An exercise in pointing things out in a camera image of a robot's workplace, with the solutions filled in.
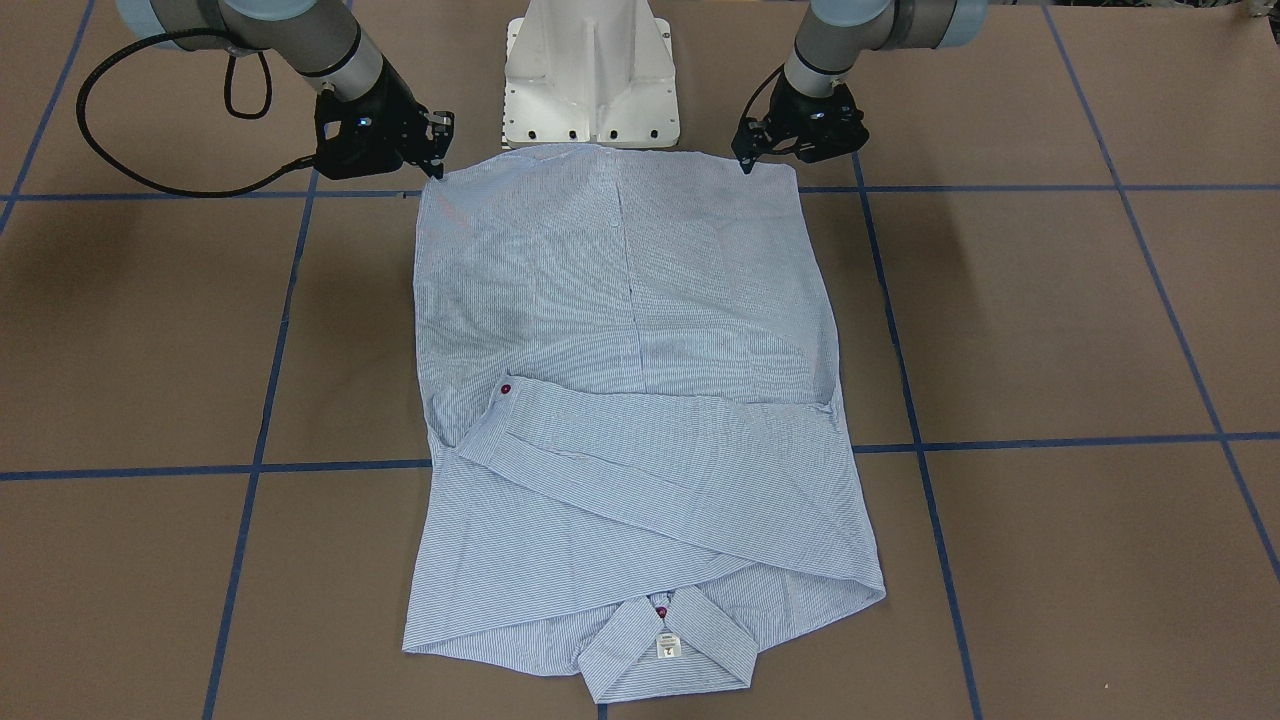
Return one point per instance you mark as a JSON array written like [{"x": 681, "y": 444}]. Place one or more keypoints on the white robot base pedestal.
[{"x": 590, "y": 72}]

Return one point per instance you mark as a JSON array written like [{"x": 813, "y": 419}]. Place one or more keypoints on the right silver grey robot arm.
[{"x": 320, "y": 40}]

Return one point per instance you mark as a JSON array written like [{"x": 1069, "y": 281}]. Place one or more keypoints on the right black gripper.
[{"x": 393, "y": 112}]

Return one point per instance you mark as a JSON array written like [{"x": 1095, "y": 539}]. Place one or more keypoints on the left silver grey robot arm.
[{"x": 833, "y": 34}]

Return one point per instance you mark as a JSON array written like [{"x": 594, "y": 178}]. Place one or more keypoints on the light blue striped shirt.
[{"x": 641, "y": 471}]

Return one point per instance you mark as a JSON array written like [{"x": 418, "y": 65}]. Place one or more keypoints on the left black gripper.
[{"x": 779, "y": 117}]

